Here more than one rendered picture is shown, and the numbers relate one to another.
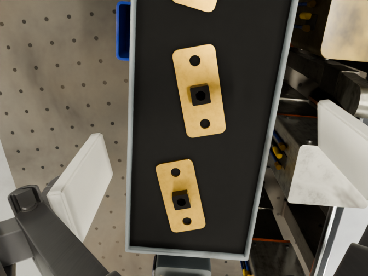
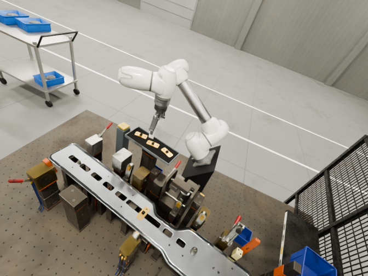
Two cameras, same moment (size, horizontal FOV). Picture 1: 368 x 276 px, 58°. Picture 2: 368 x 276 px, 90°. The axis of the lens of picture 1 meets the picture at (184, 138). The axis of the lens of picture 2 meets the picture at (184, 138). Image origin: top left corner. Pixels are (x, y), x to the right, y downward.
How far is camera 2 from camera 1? 1.08 m
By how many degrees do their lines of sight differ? 49
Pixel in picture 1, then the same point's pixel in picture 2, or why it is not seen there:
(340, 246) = (89, 159)
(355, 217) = (94, 165)
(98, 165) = (160, 124)
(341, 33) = (143, 169)
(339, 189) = (119, 154)
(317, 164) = (127, 154)
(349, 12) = (145, 171)
